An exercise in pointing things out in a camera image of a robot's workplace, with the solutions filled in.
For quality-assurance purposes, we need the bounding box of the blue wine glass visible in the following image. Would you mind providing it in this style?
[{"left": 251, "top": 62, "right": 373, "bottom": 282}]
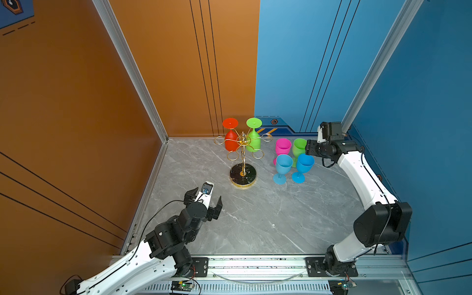
[
  {"left": 292, "top": 154, "right": 315, "bottom": 184},
  {"left": 273, "top": 154, "right": 293, "bottom": 185}
]

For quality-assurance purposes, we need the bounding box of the green wine glass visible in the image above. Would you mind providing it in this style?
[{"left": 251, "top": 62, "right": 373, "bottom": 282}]
[
  {"left": 292, "top": 138, "right": 307, "bottom": 167},
  {"left": 247, "top": 118, "right": 263, "bottom": 152}
]

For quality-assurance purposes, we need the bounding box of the magenta wine glass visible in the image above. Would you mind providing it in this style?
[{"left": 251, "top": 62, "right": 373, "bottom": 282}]
[{"left": 273, "top": 138, "right": 292, "bottom": 165}]

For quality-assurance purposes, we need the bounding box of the red wine glass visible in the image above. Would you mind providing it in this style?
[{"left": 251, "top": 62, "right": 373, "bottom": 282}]
[{"left": 222, "top": 118, "right": 240, "bottom": 152}]

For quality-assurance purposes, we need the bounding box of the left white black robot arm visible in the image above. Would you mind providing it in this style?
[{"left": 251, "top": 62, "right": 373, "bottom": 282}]
[{"left": 59, "top": 182, "right": 222, "bottom": 295}]

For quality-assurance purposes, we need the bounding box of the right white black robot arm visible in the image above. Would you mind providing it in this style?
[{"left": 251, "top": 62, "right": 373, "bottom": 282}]
[{"left": 306, "top": 122, "right": 413, "bottom": 277}]

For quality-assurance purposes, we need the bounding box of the gold wine glass rack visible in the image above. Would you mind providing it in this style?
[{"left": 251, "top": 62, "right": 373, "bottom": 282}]
[{"left": 213, "top": 131, "right": 257, "bottom": 189}]

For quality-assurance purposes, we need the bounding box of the left green circuit board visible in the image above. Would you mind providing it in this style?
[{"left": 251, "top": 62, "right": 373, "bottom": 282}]
[{"left": 170, "top": 281, "right": 198, "bottom": 295}]

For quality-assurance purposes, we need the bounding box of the green circuit board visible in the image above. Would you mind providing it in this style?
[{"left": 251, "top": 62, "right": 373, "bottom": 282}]
[
  {"left": 328, "top": 281, "right": 357, "bottom": 295},
  {"left": 170, "top": 281, "right": 198, "bottom": 295}
]

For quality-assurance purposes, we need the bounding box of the right green circuit board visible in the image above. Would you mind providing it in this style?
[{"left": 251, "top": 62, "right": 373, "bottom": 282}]
[{"left": 328, "top": 281, "right": 357, "bottom": 295}]

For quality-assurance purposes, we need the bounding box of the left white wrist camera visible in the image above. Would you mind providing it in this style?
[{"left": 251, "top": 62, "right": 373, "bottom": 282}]
[{"left": 195, "top": 182, "right": 214, "bottom": 209}]

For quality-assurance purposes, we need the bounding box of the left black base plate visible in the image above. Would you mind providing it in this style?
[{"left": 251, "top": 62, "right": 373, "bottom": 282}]
[{"left": 176, "top": 257, "right": 209, "bottom": 278}]

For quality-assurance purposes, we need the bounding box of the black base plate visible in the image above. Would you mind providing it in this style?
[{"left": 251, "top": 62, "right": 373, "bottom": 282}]
[
  {"left": 305, "top": 256, "right": 359, "bottom": 277},
  {"left": 176, "top": 257, "right": 209, "bottom": 278}
]

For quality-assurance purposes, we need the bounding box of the aluminium front rail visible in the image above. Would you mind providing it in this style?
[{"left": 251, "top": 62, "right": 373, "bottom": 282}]
[{"left": 138, "top": 254, "right": 421, "bottom": 295}]

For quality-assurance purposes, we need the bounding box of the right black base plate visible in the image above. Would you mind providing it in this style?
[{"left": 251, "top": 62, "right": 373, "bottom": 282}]
[{"left": 305, "top": 256, "right": 359, "bottom": 277}]

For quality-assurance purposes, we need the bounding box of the right aluminium corner post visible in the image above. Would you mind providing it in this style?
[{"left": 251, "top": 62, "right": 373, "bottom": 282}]
[{"left": 341, "top": 0, "right": 424, "bottom": 133}]

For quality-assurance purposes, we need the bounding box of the aluminium corner post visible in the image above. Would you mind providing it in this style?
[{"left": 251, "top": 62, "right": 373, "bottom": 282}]
[
  {"left": 341, "top": 0, "right": 424, "bottom": 133},
  {"left": 92, "top": 0, "right": 168, "bottom": 144}
]

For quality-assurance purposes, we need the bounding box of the left aluminium corner post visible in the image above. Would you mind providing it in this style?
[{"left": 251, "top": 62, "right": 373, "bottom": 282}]
[{"left": 92, "top": 0, "right": 168, "bottom": 144}]

